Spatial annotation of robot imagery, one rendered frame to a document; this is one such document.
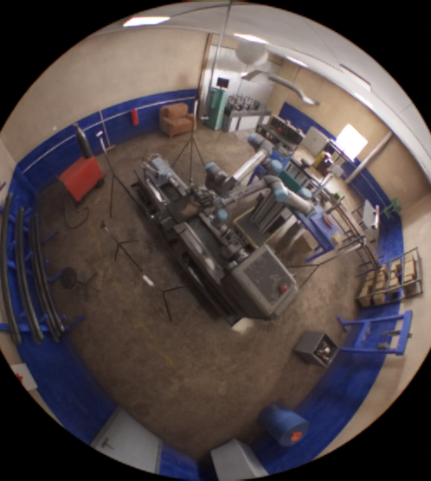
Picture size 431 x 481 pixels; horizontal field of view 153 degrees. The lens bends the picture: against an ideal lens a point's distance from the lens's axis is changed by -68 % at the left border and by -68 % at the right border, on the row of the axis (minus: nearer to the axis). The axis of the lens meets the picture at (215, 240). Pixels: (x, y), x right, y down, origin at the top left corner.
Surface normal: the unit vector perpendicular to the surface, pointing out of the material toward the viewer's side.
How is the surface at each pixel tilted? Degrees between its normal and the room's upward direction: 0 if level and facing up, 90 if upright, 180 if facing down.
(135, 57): 90
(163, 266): 0
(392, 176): 90
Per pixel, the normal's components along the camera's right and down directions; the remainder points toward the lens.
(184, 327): 0.18, -0.40
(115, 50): 0.62, 0.75
